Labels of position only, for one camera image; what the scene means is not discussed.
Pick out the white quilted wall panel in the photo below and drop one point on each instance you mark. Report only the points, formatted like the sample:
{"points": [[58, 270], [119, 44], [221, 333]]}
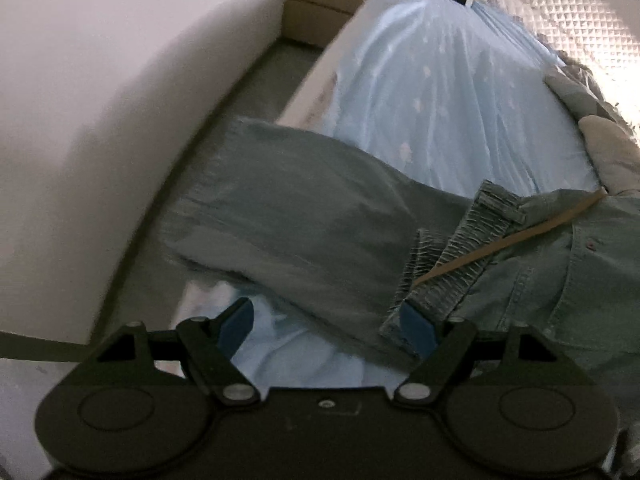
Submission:
{"points": [[560, 0]]}

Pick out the wooden drawer cabinet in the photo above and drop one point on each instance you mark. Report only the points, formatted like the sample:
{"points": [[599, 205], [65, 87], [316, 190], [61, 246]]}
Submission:
{"points": [[320, 5]]}

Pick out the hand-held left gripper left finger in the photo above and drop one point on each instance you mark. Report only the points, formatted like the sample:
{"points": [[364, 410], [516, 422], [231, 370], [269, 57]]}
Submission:
{"points": [[236, 327]]}

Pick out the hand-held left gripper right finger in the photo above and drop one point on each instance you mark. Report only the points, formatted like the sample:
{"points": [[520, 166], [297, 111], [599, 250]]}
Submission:
{"points": [[417, 332]]}

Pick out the grey quilt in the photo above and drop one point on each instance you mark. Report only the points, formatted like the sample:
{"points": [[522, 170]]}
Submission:
{"points": [[607, 150]]}

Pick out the grey-blue denim pants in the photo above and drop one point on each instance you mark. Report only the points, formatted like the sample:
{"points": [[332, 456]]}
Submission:
{"points": [[310, 220]]}

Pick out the white mattress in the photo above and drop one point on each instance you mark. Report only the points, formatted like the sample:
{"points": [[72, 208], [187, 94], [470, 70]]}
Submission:
{"points": [[320, 80]]}

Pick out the light blue starred bed sheet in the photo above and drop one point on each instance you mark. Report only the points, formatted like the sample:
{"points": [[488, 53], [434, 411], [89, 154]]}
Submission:
{"points": [[450, 100]]}

